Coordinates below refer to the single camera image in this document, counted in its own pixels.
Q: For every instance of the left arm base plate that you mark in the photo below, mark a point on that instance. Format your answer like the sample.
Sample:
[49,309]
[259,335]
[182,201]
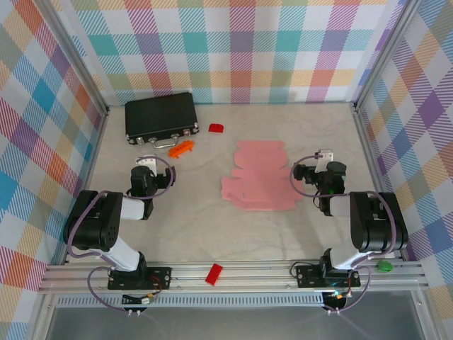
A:
[161,278]

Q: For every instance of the long aluminium frame rail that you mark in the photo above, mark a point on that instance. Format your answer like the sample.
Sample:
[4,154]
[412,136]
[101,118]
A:
[247,280]

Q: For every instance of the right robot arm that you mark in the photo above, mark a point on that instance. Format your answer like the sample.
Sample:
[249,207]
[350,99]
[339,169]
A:
[375,226]

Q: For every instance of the aluminium frame post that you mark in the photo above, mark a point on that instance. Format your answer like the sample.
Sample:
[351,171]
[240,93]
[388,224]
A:
[384,53]
[79,60]

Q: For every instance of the grey metal sheet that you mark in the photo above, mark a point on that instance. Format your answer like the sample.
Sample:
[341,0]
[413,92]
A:
[230,322]

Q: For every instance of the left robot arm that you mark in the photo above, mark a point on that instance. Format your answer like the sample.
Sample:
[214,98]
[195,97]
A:
[92,219]

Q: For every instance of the pink paper box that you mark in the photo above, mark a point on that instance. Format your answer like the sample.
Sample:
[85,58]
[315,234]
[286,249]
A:
[262,177]

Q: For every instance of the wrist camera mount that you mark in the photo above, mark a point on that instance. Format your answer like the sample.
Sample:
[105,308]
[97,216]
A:
[150,163]
[325,156]

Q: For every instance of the green plastic piece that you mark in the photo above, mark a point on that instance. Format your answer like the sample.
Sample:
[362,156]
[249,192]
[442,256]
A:
[384,266]

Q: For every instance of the black carrying case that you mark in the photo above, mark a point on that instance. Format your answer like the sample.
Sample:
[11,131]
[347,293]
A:
[159,115]

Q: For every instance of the orange toy piece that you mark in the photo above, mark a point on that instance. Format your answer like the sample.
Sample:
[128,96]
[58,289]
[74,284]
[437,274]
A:
[181,148]

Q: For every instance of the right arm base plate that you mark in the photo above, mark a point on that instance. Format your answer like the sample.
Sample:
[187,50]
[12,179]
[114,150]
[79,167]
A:
[306,276]

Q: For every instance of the small curved red block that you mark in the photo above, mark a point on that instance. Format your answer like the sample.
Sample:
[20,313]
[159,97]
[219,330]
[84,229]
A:
[216,127]

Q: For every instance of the aluminium side rail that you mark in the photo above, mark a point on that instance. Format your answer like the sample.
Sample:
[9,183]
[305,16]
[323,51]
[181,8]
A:
[96,148]
[371,148]

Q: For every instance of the flat red block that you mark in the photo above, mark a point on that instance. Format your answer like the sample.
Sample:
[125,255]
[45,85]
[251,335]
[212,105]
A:
[214,274]

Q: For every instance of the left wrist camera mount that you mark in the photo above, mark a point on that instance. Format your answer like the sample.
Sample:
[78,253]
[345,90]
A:
[150,163]

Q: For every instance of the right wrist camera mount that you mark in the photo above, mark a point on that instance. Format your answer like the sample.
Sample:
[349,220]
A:
[325,156]

